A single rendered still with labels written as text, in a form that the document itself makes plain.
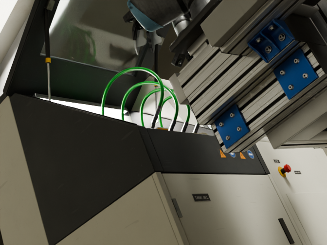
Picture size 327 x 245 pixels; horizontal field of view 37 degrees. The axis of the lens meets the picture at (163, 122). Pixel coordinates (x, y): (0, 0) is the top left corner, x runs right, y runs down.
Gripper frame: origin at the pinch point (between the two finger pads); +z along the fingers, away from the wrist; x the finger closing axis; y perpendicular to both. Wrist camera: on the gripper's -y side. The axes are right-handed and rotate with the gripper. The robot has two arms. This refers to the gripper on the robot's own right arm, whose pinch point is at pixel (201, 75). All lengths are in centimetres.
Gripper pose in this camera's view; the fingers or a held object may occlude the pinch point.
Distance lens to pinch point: 195.8
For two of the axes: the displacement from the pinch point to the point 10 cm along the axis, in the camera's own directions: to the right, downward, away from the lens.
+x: 6.6, 0.9, 7.5
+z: 3.5, 8.4, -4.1
